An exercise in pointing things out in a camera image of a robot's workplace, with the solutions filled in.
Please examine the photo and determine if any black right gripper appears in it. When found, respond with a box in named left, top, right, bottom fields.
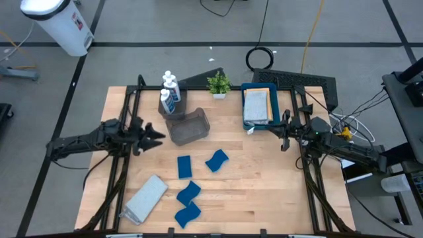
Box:
left=268, top=109, right=303, bottom=152

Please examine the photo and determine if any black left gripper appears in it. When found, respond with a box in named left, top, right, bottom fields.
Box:
left=129, top=115, right=166, bottom=156

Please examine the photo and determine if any orange microfibre cloth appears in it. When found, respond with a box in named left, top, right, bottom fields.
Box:
left=244, top=87, right=274, bottom=122

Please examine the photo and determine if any grey waffle towel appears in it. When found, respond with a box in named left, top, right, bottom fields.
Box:
left=243, top=91, right=269, bottom=126
left=118, top=174, right=169, bottom=225

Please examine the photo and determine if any white plastic cleaner bottle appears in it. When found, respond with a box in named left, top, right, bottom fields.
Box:
left=159, top=88, right=176, bottom=115
left=161, top=69, right=176, bottom=84
left=164, top=78, right=182, bottom=102

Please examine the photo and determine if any rectangular blue sponge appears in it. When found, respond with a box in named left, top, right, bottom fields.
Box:
left=176, top=155, right=193, bottom=180

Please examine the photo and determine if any wavy blue sponge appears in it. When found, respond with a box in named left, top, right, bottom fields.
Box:
left=174, top=201, right=202, bottom=229
left=204, top=149, right=230, bottom=173
left=176, top=180, right=202, bottom=208

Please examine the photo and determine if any blue plastic bin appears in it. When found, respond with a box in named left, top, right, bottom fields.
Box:
left=240, top=82, right=282, bottom=132

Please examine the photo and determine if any grey mesh storage bin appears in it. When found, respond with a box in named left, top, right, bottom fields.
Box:
left=165, top=107, right=212, bottom=147
left=157, top=81, right=188, bottom=120

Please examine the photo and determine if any black perforated panel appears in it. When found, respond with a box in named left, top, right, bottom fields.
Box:
left=251, top=68, right=339, bottom=113

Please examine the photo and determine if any green plant in white pot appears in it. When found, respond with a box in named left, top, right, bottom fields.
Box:
left=206, top=71, right=232, bottom=100

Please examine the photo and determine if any black flat panel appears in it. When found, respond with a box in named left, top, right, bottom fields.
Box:
left=180, top=67, right=227, bottom=87

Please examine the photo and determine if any black beam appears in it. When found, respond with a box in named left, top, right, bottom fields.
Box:
left=342, top=141, right=423, bottom=181

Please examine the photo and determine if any grey cart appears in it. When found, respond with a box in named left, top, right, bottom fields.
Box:
left=382, top=71, right=423, bottom=166

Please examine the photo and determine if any white cylinder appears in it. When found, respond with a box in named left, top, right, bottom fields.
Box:
left=380, top=173, right=412, bottom=194

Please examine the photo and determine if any white pedal trash bin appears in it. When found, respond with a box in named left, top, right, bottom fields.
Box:
left=19, top=0, right=96, bottom=58

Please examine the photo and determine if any black box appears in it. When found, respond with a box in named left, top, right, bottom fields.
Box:
left=404, top=81, right=423, bottom=107

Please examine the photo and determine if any black pole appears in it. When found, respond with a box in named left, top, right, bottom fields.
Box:
left=396, top=58, right=423, bottom=85

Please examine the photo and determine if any grey stand foot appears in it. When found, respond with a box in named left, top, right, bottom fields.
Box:
left=0, top=65, right=40, bottom=82

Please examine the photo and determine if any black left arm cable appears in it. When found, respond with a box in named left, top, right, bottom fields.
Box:
left=82, top=153, right=112, bottom=192

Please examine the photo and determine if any black coiled cable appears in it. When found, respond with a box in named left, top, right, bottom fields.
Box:
left=245, top=0, right=275, bottom=72

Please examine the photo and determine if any white cable bundle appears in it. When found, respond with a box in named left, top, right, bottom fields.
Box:
left=330, top=112, right=376, bottom=143

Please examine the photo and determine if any yellow cable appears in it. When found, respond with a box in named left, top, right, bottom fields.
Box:
left=299, top=0, right=327, bottom=74

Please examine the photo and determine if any black floor cable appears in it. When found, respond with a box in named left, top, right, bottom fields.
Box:
left=199, top=0, right=236, bottom=17

